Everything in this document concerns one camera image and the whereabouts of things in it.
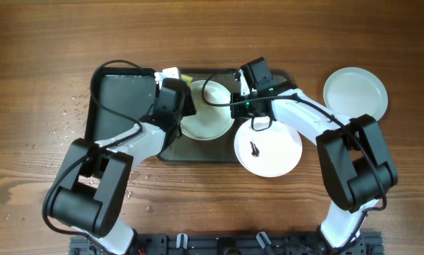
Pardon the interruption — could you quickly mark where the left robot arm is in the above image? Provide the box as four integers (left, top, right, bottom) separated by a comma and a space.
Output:
42, 78, 195, 254

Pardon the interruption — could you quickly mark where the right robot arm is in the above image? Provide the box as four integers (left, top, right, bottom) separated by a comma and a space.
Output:
231, 57, 398, 254

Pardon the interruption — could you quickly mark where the dark grey plate tray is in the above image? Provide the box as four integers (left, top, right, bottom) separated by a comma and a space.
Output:
156, 67, 294, 164

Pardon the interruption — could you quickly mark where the green yellow sponge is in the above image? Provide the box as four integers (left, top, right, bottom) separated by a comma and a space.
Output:
181, 74, 193, 86

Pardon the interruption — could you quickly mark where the white plate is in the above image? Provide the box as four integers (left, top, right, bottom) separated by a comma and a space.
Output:
323, 67, 389, 120
181, 80, 234, 140
234, 117, 302, 178

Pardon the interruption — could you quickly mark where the black water tray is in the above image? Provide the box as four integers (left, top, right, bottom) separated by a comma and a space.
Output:
84, 67, 157, 142

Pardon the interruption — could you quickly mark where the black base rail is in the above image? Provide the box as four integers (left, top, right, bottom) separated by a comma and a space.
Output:
68, 232, 385, 255

